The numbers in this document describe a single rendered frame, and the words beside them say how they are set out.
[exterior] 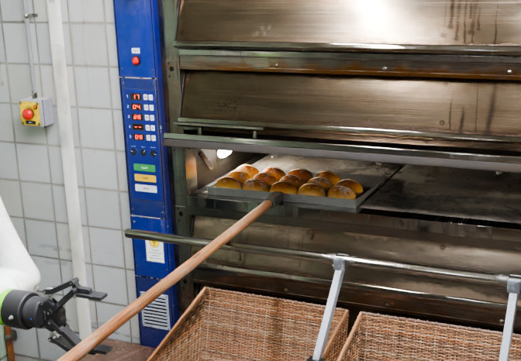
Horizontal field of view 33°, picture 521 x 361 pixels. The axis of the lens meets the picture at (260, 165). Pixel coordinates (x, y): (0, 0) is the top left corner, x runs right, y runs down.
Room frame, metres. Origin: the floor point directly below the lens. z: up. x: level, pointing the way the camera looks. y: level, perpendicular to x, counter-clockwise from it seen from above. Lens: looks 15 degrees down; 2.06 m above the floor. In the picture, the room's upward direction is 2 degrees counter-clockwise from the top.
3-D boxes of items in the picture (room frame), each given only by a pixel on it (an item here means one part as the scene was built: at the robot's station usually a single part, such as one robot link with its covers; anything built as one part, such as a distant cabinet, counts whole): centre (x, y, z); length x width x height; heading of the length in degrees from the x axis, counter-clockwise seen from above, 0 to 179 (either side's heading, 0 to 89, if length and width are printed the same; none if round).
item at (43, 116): (3.16, 0.82, 1.46); 0.10 x 0.07 x 0.10; 65
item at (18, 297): (1.97, 0.59, 1.20); 0.12 x 0.06 x 0.09; 155
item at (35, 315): (1.93, 0.53, 1.20); 0.09 x 0.07 x 0.08; 65
